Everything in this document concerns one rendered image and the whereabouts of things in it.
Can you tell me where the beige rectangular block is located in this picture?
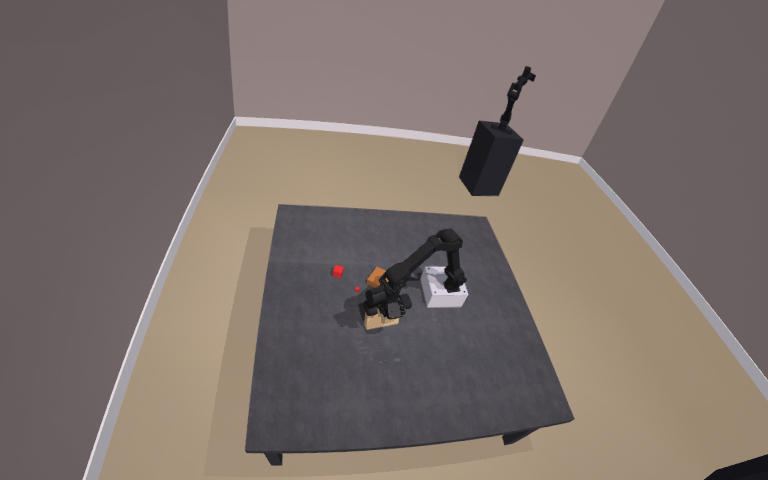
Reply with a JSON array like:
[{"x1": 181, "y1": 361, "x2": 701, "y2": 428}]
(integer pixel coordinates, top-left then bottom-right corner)
[{"x1": 364, "y1": 308, "x2": 399, "y2": 330}]

